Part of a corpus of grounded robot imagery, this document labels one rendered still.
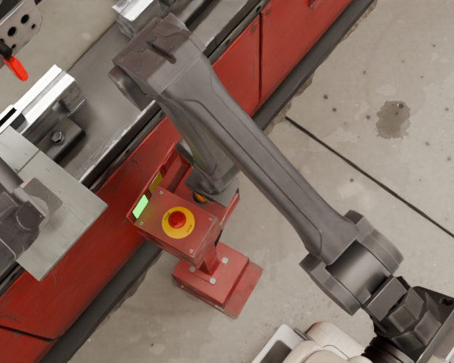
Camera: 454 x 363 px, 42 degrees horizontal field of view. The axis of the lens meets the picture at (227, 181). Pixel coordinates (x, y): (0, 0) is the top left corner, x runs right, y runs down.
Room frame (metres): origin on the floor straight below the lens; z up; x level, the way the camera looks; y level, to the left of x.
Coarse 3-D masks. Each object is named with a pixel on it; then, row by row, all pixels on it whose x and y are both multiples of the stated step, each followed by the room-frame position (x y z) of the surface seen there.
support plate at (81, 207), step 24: (0, 144) 0.52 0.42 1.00; (24, 144) 0.51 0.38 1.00; (24, 168) 0.46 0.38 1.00; (48, 168) 0.45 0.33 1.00; (72, 192) 0.40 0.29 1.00; (72, 216) 0.35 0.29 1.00; (96, 216) 0.35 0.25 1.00; (48, 240) 0.31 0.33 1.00; (72, 240) 0.31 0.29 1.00; (24, 264) 0.27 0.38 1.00; (48, 264) 0.27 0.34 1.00
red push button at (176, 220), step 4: (172, 212) 0.39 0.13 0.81; (176, 212) 0.39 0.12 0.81; (180, 212) 0.39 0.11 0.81; (172, 216) 0.39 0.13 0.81; (176, 216) 0.38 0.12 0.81; (180, 216) 0.38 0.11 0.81; (184, 216) 0.38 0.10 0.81; (168, 220) 0.38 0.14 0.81; (172, 220) 0.38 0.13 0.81; (176, 220) 0.37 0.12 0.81; (180, 220) 0.37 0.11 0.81; (184, 220) 0.37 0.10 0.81; (172, 224) 0.37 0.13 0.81; (176, 224) 0.37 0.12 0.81; (180, 224) 0.37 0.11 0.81; (176, 228) 0.36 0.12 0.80
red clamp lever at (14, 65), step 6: (0, 42) 0.57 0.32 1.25; (0, 48) 0.56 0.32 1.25; (6, 48) 0.56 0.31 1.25; (0, 54) 0.55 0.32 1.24; (6, 54) 0.55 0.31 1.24; (6, 60) 0.56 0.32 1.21; (12, 60) 0.56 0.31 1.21; (18, 60) 0.56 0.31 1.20; (12, 66) 0.55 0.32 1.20; (18, 66) 0.56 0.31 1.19; (12, 72) 0.56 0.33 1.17; (18, 72) 0.55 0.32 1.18; (24, 72) 0.56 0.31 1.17; (18, 78) 0.55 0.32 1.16; (24, 78) 0.55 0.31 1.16
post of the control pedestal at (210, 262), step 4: (212, 248) 0.41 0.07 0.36; (208, 252) 0.40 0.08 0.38; (212, 252) 0.41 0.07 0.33; (216, 252) 0.43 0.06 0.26; (208, 256) 0.40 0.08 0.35; (212, 256) 0.41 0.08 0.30; (216, 256) 0.42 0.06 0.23; (204, 260) 0.39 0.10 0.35; (208, 260) 0.39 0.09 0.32; (212, 260) 0.40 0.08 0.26; (216, 260) 0.42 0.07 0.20; (204, 264) 0.39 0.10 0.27; (208, 264) 0.39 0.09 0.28; (212, 264) 0.40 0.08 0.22; (216, 264) 0.41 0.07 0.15; (200, 268) 0.41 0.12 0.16; (204, 268) 0.40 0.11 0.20; (208, 268) 0.39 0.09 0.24; (212, 268) 0.40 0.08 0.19; (208, 272) 0.39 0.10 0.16; (212, 272) 0.39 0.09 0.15
